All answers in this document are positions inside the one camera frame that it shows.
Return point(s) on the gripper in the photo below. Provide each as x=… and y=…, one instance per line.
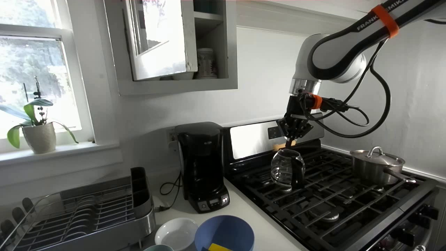
x=296, y=106

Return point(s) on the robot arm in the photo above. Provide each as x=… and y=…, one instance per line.
x=334, y=55

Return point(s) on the blue bowl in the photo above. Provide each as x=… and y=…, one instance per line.
x=223, y=232

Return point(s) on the white bowl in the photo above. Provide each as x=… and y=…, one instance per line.
x=176, y=234

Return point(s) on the steel pot lid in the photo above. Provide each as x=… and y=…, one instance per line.
x=378, y=157

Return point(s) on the black gas stove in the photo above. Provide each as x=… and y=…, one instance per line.
x=334, y=209

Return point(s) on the stainless steel pot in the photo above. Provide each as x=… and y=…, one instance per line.
x=374, y=170

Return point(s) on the stove burner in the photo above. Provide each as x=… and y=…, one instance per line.
x=325, y=215

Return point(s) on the black coffee maker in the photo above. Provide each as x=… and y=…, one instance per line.
x=203, y=164

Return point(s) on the yellow sponge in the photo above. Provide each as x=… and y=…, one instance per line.
x=219, y=248

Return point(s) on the cabinet door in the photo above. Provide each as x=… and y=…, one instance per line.
x=160, y=52

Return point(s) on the stove knob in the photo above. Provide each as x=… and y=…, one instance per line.
x=406, y=237
x=429, y=212

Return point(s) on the black utensil holder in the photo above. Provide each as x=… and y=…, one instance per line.
x=141, y=191

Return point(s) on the teal cup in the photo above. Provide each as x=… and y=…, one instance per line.
x=157, y=248

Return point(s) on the metal dish rack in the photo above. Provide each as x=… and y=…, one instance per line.
x=87, y=216

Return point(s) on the potted orchid plant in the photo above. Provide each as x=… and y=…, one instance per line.
x=39, y=137

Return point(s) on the window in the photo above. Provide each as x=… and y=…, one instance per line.
x=35, y=66

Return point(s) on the grey wall cabinet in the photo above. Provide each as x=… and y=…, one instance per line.
x=212, y=69

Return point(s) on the wall socket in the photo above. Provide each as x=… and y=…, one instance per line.
x=172, y=140

